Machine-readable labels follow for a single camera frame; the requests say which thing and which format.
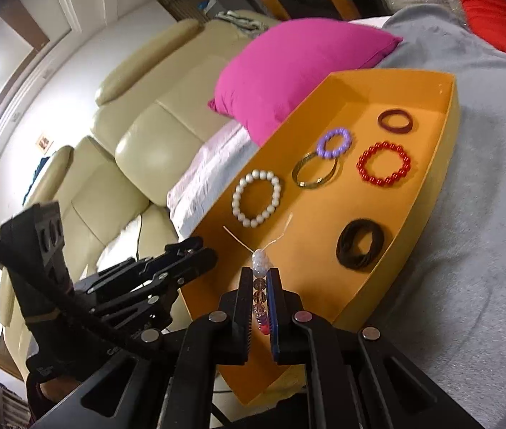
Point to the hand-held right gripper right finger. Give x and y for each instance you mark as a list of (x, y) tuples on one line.
[(273, 317)]

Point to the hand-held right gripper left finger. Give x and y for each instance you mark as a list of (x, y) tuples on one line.
[(240, 308)]

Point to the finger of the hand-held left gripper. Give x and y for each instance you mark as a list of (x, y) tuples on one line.
[(181, 246), (199, 261)]

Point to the orange cardboard box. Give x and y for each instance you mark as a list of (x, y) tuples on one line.
[(315, 241)]

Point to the metal bangle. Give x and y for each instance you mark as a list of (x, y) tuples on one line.
[(312, 185)]

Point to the dark red bangle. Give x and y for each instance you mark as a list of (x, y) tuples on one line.
[(381, 120)]

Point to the white bed sheet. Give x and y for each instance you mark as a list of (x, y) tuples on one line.
[(208, 174)]

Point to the beige leather sofa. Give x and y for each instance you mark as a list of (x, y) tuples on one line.
[(146, 143)]

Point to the pink pillow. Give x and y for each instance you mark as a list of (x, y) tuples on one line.
[(288, 67)]

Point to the black white striped cloth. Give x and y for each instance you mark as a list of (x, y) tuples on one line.
[(239, 20)]

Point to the small wall picture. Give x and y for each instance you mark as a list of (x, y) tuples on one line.
[(44, 142)]

